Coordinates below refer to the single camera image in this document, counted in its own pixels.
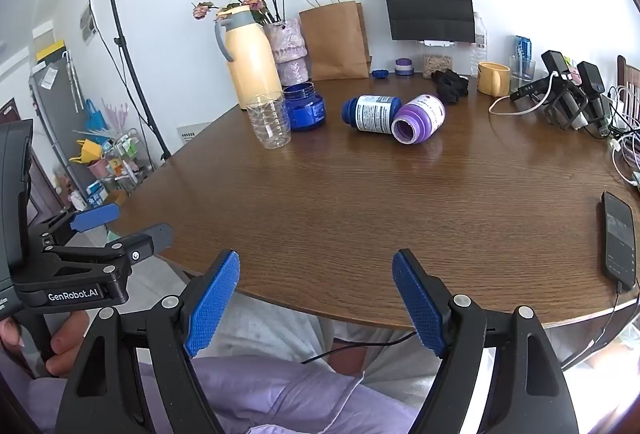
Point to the yellow thermos jug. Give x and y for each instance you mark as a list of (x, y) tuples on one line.
[(252, 58)]

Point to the small purple and white jar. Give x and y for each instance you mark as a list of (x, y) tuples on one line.
[(403, 66)]

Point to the blue bag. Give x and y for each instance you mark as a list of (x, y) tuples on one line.
[(93, 116)]

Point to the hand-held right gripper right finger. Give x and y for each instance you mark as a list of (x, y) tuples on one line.
[(417, 304)]

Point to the person's light grey garment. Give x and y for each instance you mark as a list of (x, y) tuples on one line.
[(280, 329)]

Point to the cluttered storage cart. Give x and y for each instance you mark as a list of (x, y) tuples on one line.
[(117, 161)]

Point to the pale pink vase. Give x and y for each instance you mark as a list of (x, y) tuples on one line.
[(290, 53)]

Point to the yellow mug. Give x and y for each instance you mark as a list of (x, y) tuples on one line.
[(490, 78)]

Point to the brown paper bag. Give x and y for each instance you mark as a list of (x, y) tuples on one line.
[(332, 41)]

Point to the black smartphone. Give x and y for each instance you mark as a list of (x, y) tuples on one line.
[(619, 244)]

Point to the clear ribbed plastic cup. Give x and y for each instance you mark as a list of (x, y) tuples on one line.
[(269, 121)]

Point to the wooden chair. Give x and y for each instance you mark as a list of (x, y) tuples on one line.
[(631, 78)]

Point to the wide blue plastic jar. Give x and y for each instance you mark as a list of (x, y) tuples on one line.
[(305, 108)]

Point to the small blue lid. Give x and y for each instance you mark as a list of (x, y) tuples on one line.
[(380, 74)]

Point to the clear drinking glass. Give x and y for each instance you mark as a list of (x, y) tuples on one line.
[(522, 69)]

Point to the white wall vent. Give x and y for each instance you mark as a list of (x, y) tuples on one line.
[(192, 132)]

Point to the person's lavender garment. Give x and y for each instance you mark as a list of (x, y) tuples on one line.
[(280, 399)]

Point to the person's left hand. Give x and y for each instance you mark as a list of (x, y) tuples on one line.
[(75, 334)]

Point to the blue bottle with white label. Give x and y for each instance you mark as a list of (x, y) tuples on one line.
[(372, 113)]

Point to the black gloves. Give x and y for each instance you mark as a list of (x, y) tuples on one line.
[(450, 86)]

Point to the blue packet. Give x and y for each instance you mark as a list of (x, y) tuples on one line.
[(522, 47)]

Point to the purple bottle with white label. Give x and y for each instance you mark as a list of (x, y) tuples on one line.
[(420, 116)]

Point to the glass jar with brown contents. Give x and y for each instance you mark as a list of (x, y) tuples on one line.
[(436, 64)]

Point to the black hand-held device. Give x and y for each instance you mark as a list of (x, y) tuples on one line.
[(555, 63), (592, 81)]

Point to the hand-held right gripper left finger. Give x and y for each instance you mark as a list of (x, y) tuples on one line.
[(212, 304)]

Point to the clear plastic water bottle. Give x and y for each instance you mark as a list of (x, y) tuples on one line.
[(479, 48)]

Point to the grey refrigerator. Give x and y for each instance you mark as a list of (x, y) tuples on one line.
[(52, 123)]

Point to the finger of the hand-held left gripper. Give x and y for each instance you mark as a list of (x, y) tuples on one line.
[(160, 238), (95, 217)]

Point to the yellow box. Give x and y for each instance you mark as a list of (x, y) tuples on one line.
[(50, 46)]

